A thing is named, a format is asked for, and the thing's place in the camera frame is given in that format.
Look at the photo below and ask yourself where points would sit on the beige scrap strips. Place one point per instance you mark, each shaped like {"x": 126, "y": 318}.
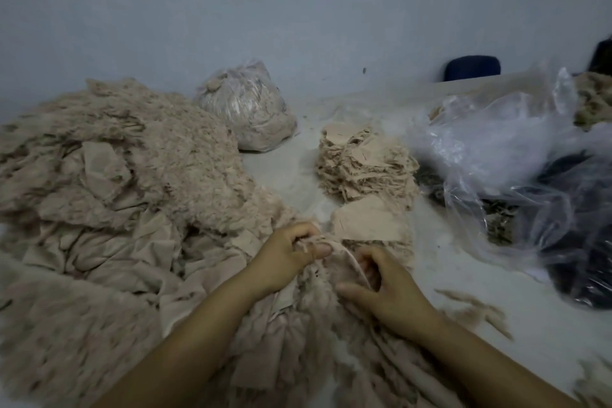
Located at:
{"x": 316, "y": 345}

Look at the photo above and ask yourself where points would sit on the large pile beige fabric scraps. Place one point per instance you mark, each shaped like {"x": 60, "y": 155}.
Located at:
{"x": 115, "y": 221}

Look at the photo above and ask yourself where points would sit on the large clear plastic bag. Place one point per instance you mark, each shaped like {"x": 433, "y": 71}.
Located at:
{"x": 497, "y": 145}

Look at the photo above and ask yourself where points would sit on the person's left forearm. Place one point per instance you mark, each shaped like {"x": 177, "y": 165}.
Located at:
{"x": 177, "y": 355}

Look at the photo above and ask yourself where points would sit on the person's left hand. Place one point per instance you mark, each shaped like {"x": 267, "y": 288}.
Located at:
{"x": 282, "y": 257}

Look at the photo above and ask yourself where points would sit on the blue chair back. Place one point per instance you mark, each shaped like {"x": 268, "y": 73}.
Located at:
{"x": 471, "y": 68}

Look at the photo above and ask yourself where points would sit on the stack of sorted beige pieces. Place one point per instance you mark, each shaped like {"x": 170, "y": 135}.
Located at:
{"x": 327, "y": 169}

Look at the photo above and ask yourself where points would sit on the clear bag of beige scraps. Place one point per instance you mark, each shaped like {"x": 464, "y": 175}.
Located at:
{"x": 247, "y": 106}

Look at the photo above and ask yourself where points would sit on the beige fur pile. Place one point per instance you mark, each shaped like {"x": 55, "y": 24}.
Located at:
{"x": 593, "y": 99}

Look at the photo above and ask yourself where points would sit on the person's right hand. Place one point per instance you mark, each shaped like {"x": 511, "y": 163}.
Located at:
{"x": 397, "y": 300}

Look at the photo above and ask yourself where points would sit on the black handbag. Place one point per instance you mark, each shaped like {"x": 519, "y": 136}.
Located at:
{"x": 602, "y": 57}

